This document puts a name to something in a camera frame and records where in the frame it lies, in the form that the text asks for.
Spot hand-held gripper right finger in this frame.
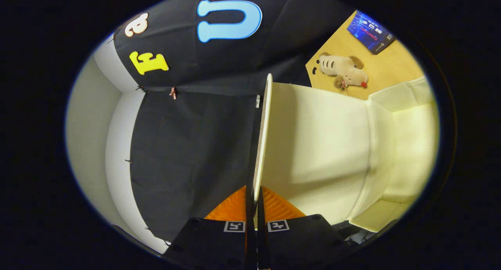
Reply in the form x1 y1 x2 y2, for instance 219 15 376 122
256 186 353 270

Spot black backdrop cloth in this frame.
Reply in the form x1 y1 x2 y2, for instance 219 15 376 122
113 0 357 243

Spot tan plush dog toy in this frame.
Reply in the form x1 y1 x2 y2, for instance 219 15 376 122
319 52 369 92

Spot beige fabric storage box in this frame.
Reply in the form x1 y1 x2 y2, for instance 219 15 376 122
252 74 440 233

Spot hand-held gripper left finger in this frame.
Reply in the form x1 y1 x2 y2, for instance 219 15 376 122
162 186 257 270

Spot blue cover book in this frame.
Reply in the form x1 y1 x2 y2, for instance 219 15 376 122
347 11 396 55

